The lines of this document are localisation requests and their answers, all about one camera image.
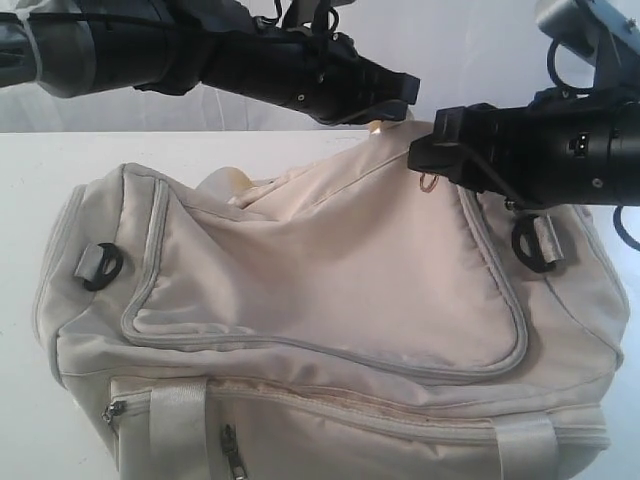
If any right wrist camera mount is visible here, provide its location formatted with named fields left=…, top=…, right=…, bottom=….
left=535, top=0, right=639, bottom=90

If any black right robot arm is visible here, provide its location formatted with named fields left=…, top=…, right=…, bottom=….
left=407, top=89, right=639, bottom=210

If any front pocket zipper pull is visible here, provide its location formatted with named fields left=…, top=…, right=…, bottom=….
left=221, top=425, right=247, bottom=480

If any black d-ring end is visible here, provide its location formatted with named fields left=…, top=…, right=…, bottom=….
left=512, top=214, right=565, bottom=274
left=74, top=242, right=123, bottom=292

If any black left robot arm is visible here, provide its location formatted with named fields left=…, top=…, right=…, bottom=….
left=1, top=0, right=420, bottom=126

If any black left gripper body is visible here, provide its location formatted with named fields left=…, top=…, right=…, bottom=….
left=199, top=19, right=380, bottom=125

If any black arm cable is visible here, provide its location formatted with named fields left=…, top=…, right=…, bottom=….
left=547, top=39, right=640, bottom=251

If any main zipper pull with ring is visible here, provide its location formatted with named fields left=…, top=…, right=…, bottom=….
left=419, top=173, right=440, bottom=194

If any cream fabric duffel bag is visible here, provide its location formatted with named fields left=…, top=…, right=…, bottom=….
left=34, top=121, right=630, bottom=479

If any white backdrop curtain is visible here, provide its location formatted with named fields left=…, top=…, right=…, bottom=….
left=1, top=0, right=551, bottom=132

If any black D-ring right end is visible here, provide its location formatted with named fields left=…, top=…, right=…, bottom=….
left=512, top=214, right=565, bottom=274

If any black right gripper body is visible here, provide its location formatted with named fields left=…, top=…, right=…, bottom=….
left=481, top=98, right=630, bottom=207

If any black D-ring left end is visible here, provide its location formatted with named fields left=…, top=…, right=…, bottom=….
left=74, top=242, right=123, bottom=292

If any side pocket zipper pull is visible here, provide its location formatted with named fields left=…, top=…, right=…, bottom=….
left=102, top=400, right=128, bottom=425

